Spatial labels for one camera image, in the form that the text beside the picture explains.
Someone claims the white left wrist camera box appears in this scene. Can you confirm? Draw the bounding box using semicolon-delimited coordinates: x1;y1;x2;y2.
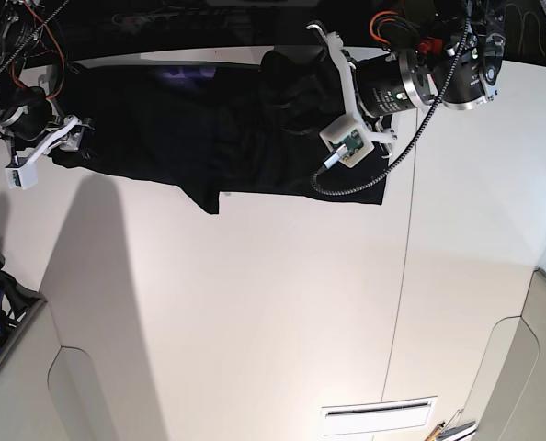
319;114;374;170

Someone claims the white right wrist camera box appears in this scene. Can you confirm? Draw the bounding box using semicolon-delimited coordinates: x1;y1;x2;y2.
5;163;38;189

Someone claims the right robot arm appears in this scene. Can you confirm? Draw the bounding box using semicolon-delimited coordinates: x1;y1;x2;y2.
0;1;95;166

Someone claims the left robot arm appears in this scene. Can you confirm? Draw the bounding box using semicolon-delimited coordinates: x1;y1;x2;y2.
307;1;506;168

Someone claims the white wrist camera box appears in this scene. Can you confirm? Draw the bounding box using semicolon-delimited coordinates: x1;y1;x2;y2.
5;163;38;189
319;114;374;170

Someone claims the yellow handled tool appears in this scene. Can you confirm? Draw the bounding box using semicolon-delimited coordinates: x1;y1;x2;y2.
425;423;446;441

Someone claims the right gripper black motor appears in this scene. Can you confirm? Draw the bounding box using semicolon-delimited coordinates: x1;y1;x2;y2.
0;86;96;168

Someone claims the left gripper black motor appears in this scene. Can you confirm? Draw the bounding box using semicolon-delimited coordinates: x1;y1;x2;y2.
305;20;439;160

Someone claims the braided camera cable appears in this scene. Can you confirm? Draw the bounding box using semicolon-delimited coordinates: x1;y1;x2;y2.
310;0;474;198

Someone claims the black T-shirt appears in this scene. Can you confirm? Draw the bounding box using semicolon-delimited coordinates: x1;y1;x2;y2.
51;51;387;214

